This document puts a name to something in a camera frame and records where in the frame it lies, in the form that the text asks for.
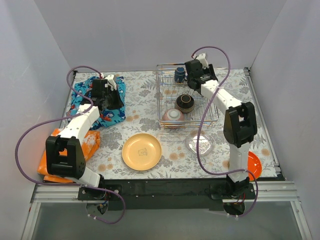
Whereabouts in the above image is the beige bear plate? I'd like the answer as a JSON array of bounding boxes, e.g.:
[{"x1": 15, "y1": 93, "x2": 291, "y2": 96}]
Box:
[{"x1": 122, "y1": 133, "x2": 162, "y2": 171}]

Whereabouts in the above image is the orange plate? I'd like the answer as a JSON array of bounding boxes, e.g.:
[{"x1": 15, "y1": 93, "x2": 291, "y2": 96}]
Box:
[{"x1": 247, "y1": 151, "x2": 263, "y2": 179}]

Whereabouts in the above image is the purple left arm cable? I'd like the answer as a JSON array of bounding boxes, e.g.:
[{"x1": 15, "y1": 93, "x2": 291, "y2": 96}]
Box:
[{"x1": 14, "y1": 65, "x2": 126, "y2": 225}]

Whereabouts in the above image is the dark blue mug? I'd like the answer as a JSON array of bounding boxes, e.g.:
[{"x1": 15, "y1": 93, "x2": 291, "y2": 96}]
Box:
[{"x1": 174, "y1": 66, "x2": 186, "y2": 84}]

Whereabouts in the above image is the clear ribbed glass plate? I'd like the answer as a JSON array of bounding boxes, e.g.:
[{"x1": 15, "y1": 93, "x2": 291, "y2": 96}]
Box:
[{"x1": 184, "y1": 131, "x2": 215, "y2": 157}]

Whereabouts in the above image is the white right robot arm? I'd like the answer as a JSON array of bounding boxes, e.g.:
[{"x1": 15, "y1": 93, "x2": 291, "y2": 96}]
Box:
[{"x1": 185, "y1": 59, "x2": 258, "y2": 199}]

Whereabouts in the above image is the aluminium frame rail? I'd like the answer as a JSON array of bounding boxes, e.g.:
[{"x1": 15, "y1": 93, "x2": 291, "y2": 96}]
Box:
[{"x1": 22, "y1": 181, "x2": 312, "y2": 240}]

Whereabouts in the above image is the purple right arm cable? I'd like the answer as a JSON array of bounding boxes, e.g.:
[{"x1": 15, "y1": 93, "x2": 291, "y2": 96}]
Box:
[{"x1": 191, "y1": 46, "x2": 259, "y2": 219}]

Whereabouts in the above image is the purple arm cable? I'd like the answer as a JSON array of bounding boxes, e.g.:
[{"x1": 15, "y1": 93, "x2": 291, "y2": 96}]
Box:
[
  {"x1": 14, "y1": 65, "x2": 126, "y2": 225},
  {"x1": 191, "y1": 46, "x2": 259, "y2": 219}
]

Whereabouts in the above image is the floral patterned bowl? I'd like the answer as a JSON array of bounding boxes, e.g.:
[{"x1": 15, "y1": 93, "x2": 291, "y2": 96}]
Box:
[{"x1": 162, "y1": 108, "x2": 184, "y2": 125}]

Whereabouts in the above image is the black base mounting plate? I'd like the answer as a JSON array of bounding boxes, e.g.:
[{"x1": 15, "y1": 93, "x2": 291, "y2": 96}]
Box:
[{"x1": 77, "y1": 178, "x2": 256, "y2": 211}]

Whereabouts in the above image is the chrome wire dish rack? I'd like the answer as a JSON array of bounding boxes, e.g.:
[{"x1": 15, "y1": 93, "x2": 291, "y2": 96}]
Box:
[{"x1": 156, "y1": 63, "x2": 209, "y2": 129}]

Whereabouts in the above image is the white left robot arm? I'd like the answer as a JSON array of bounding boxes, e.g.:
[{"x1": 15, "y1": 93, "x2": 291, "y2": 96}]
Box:
[{"x1": 45, "y1": 74, "x2": 124, "y2": 200}]

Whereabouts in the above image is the brown rimmed cream bowl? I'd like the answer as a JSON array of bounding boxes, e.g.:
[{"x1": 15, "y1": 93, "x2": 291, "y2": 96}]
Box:
[{"x1": 175, "y1": 94, "x2": 195, "y2": 114}]

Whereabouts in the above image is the floral tablecloth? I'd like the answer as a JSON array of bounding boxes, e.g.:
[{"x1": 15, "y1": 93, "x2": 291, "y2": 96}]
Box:
[{"x1": 57, "y1": 68, "x2": 282, "y2": 180}]

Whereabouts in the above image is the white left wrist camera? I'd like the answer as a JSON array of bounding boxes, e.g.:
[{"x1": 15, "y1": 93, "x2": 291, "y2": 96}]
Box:
[{"x1": 104, "y1": 74, "x2": 118, "y2": 91}]

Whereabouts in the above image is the blue shark print cloth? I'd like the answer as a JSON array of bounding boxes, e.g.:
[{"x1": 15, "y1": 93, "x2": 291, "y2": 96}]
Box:
[{"x1": 66, "y1": 75, "x2": 126, "y2": 130}]

